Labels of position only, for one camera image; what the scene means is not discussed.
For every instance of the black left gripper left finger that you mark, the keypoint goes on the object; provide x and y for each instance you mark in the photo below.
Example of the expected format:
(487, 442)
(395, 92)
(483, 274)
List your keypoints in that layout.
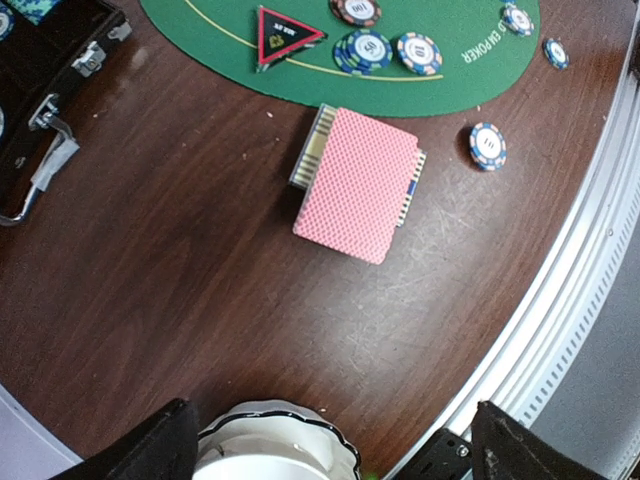
(163, 446)

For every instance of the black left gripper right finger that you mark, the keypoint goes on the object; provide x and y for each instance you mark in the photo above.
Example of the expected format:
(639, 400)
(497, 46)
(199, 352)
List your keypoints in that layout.
(502, 448)

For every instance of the blue beige 10 chip stack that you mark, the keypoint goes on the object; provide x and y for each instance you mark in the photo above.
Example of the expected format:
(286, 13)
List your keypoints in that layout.
(487, 146)

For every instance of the red card deck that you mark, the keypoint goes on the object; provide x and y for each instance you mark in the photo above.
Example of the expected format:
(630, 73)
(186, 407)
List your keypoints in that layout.
(359, 176)

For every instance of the blue green 50 chip stack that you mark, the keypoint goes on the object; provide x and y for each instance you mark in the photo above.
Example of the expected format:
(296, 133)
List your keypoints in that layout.
(556, 54)

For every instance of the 100 chip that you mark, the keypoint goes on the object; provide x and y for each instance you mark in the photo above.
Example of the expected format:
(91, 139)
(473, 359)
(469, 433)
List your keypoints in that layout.
(358, 13)

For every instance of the white bowl stack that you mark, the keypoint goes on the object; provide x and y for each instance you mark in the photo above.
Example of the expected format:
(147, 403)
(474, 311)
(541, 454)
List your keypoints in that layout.
(274, 439)

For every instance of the black poker chip case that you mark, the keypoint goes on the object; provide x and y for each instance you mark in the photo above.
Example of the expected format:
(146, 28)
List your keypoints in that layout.
(42, 69)

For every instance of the green round poker mat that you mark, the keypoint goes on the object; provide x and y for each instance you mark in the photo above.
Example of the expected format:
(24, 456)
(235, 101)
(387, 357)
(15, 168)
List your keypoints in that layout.
(482, 58)

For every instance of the red triangular all-in marker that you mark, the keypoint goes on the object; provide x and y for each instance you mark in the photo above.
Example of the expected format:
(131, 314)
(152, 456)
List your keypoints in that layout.
(281, 36)

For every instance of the blue green 50 chip row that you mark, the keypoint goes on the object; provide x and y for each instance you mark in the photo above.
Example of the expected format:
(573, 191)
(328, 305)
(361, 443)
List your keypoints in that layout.
(7, 21)

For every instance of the teal blue chip row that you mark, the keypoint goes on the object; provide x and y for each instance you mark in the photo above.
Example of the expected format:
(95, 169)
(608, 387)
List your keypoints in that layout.
(35, 11)

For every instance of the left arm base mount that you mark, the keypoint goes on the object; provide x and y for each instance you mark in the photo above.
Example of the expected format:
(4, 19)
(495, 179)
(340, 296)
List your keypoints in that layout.
(445, 456)

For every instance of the aluminium front rail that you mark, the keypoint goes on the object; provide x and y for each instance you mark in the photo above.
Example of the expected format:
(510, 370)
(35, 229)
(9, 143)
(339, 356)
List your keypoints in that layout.
(524, 258)

